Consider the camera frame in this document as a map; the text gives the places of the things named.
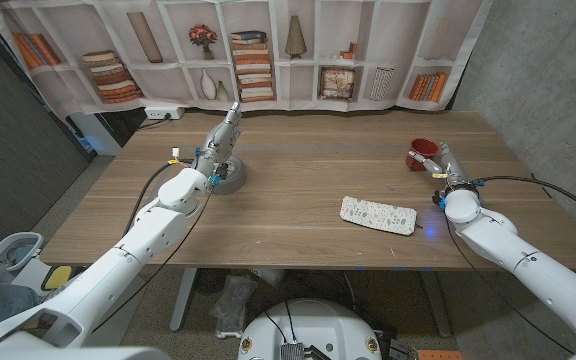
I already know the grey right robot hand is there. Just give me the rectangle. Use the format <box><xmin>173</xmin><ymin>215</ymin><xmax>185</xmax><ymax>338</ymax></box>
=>
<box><xmin>407</xmin><ymin>141</ymin><xmax>469</xmax><ymax>194</ymax></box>

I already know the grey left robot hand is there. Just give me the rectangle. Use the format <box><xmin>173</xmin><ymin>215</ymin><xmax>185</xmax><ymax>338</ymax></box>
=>
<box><xmin>193</xmin><ymin>101</ymin><xmax>244</xmax><ymax>180</ymax></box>

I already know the red speckled mug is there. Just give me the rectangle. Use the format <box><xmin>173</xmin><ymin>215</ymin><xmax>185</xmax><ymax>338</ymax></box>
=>
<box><xmin>405</xmin><ymin>138</ymin><xmax>440</xmax><ymax>173</ymax></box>

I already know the folded white patterned cloth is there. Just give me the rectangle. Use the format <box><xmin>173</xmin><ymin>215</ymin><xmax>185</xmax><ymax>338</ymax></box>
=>
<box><xmin>339</xmin><ymin>195</ymin><xmax>418</xmax><ymax>237</ymax></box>

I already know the grey round saucer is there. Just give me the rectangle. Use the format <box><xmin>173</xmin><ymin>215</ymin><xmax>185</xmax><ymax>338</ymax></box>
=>
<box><xmin>211</xmin><ymin>154</ymin><xmax>248</xmax><ymax>196</ymax></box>

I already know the white power strip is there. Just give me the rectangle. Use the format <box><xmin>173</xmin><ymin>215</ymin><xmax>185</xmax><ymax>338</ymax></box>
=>
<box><xmin>144</xmin><ymin>105</ymin><xmax>186</xmax><ymax>121</ymax></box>

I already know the printed bookshelf backdrop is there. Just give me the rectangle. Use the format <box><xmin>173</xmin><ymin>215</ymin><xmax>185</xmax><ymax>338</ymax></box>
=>
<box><xmin>0</xmin><ymin>0</ymin><xmax>494</xmax><ymax>119</ymax></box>

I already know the grey metal table leg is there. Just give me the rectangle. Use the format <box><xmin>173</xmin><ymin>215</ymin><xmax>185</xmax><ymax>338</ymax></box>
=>
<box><xmin>169</xmin><ymin>268</ymin><xmax>198</xmax><ymax>333</ymax></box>
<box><xmin>417</xmin><ymin>269</ymin><xmax>453</xmax><ymax>339</ymax></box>

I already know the clear plastic bag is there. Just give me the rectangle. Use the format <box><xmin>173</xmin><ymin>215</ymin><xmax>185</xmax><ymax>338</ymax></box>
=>
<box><xmin>211</xmin><ymin>273</ymin><xmax>259</xmax><ymax>339</ymax></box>

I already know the orange box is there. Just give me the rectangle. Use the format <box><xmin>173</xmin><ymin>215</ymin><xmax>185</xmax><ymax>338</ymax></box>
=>
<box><xmin>417</xmin><ymin>349</ymin><xmax>464</xmax><ymax>360</ymax></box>

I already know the white robot torso base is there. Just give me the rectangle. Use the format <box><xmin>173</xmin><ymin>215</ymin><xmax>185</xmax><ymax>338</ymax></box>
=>
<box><xmin>237</xmin><ymin>298</ymin><xmax>383</xmax><ymax>360</ymax></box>

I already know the yellow and black pad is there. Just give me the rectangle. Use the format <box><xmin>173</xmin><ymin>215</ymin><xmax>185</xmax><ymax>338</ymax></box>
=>
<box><xmin>41</xmin><ymin>264</ymin><xmax>74</xmax><ymax>292</ymax></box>

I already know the white plastic bin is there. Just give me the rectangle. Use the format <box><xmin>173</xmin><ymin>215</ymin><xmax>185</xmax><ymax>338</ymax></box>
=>
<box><xmin>0</xmin><ymin>231</ymin><xmax>44</xmax><ymax>274</ymax></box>

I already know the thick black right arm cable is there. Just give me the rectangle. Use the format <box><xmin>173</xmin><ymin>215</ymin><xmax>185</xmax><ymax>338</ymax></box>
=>
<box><xmin>471</xmin><ymin>174</ymin><xmax>576</xmax><ymax>224</ymax></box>

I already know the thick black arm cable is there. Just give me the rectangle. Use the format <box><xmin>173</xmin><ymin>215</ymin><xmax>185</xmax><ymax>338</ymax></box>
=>
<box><xmin>122</xmin><ymin>159</ymin><xmax>197</xmax><ymax>239</ymax></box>
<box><xmin>471</xmin><ymin>174</ymin><xmax>576</xmax><ymax>224</ymax></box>

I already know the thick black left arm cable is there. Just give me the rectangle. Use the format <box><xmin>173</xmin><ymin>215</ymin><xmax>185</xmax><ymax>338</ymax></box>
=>
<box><xmin>122</xmin><ymin>159</ymin><xmax>197</xmax><ymax>239</ymax></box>

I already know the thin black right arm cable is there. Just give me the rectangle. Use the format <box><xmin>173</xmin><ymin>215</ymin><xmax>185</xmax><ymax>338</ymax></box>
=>
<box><xmin>445</xmin><ymin>214</ymin><xmax>575</xmax><ymax>356</ymax></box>

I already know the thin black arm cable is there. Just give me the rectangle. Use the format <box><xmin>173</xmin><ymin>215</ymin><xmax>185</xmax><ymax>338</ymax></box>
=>
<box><xmin>92</xmin><ymin>192</ymin><xmax>214</xmax><ymax>334</ymax></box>
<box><xmin>445</xmin><ymin>214</ymin><xmax>575</xmax><ymax>356</ymax></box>

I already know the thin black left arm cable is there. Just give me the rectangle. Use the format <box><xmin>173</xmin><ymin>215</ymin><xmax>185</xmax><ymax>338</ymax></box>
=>
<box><xmin>92</xmin><ymin>192</ymin><xmax>214</xmax><ymax>334</ymax></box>

